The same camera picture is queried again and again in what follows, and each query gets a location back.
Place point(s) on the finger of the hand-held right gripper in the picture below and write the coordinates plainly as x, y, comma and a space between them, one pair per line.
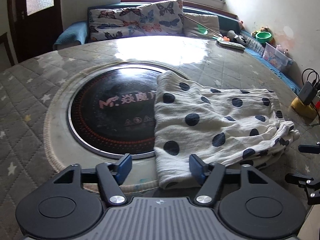
300, 179
310, 148

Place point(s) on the butterfly print cushion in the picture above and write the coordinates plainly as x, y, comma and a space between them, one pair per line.
112, 23
162, 17

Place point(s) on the grey plush toy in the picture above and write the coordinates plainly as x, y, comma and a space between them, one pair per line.
236, 37

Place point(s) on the green bowl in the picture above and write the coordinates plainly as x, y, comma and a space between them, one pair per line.
263, 38

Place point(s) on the pink plush toy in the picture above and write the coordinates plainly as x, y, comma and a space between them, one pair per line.
241, 25

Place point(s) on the dark wooden door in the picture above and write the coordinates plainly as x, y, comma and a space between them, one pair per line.
37, 30

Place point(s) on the black round induction cooker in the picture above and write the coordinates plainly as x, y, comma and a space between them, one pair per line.
112, 120

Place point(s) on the thin stick toy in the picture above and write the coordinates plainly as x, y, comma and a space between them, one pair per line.
200, 25

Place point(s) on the grey charger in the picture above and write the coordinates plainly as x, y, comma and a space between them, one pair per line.
308, 93

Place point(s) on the beige cushion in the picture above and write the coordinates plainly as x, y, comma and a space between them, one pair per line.
202, 25

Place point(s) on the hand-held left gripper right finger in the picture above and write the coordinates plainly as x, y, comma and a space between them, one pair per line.
197, 168

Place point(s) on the teal sofa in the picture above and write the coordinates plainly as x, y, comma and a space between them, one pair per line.
70, 33

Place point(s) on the white polka dot pants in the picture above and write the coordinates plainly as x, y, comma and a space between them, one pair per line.
212, 110

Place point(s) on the brown plush toy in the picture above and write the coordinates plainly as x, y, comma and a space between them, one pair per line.
262, 29

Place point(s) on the flat book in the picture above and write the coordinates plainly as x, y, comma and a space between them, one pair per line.
231, 45

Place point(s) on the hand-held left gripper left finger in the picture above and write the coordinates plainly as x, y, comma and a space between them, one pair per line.
124, 168

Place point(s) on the orange toy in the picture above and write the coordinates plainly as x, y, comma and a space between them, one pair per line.
226, 39

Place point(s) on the clear plastic storage box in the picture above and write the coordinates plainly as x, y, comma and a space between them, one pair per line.
276, 57

